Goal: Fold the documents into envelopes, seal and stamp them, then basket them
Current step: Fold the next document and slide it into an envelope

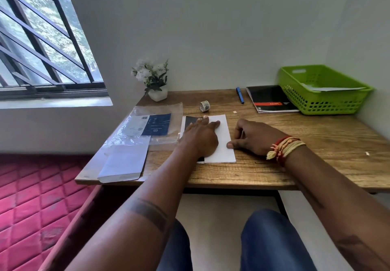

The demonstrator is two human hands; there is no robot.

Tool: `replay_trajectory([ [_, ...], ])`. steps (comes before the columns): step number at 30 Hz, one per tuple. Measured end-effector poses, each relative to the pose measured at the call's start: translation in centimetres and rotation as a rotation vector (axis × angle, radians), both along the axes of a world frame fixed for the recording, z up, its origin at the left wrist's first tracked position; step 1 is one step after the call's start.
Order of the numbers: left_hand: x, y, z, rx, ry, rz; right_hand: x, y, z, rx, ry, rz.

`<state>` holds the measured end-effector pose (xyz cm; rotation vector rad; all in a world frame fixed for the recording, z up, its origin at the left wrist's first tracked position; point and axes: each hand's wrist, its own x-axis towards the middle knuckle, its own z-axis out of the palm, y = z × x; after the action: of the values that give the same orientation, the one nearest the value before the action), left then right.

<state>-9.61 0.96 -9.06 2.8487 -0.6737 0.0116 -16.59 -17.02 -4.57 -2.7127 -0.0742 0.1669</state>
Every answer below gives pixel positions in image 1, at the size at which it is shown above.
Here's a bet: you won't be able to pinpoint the person's left hand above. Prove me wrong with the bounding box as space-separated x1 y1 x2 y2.
177 116 221 160

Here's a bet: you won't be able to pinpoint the person's right hand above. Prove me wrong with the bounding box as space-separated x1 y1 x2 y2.
227 119 286 157

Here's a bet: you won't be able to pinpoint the white paper sheet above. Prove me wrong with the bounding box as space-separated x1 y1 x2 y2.
182 114 237 164

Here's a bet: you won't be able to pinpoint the person's left forearm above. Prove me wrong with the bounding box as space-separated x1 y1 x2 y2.
65 144 205 271

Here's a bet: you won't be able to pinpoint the person's right forearm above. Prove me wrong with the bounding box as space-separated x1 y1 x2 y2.
276 141 390 271

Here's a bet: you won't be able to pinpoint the black card sheet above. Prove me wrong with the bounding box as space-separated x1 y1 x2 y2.
180 116 205 163

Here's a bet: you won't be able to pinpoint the dark blue booklet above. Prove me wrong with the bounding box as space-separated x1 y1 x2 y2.
141 113 172 137

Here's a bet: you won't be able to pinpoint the clear plastic bag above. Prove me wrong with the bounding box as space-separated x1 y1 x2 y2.
82 103 184 184

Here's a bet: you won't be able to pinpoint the black notebook with red stripe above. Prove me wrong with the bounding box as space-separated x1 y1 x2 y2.
246 85 301 114

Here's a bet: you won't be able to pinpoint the white flower pot plant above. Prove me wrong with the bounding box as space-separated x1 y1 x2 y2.
131 59 170 102

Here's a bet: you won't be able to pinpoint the white printed leaflet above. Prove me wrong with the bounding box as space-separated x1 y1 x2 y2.
123 115 150 136

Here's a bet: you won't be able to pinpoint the white envelope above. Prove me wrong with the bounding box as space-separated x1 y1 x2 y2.
97 144 152 184

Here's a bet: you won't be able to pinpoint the green plastic basket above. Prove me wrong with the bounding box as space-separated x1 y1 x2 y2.
277 64 375 116

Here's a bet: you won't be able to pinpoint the person's right leg in jeans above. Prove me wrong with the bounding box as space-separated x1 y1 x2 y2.
240 209 318 271

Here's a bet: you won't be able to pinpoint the person's leg in jeans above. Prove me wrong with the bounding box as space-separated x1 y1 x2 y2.
240 209 318 271
156 218 194 271

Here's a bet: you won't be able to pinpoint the white paper in basket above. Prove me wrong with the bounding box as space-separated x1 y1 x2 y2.
303 83 367 93

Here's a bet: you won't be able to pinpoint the person's left leg in jeans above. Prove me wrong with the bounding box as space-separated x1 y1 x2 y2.
156 218 194 271

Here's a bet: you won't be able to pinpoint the dark metal window grille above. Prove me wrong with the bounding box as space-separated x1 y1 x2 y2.
0 0 109 101

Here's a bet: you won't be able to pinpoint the pink quilted mattress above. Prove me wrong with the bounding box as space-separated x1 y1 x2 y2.
0 154 102 271

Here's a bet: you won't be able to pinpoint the red and yellow thread bracelets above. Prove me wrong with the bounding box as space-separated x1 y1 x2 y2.
266 135 306 168

